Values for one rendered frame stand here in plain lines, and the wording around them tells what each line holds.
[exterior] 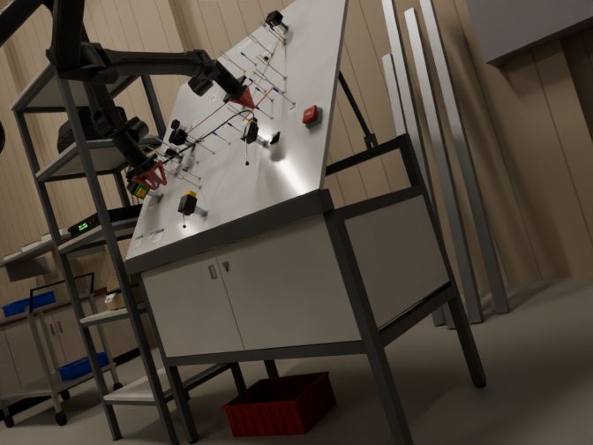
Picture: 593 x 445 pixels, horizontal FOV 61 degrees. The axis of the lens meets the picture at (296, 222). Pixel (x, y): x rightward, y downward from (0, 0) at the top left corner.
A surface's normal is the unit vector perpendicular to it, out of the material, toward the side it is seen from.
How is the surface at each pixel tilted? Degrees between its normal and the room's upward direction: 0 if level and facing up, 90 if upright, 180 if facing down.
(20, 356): 90
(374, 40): 90
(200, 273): 90
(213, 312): 90
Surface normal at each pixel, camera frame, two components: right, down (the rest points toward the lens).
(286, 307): -0.65, 0.19
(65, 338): 0.78, -0.25
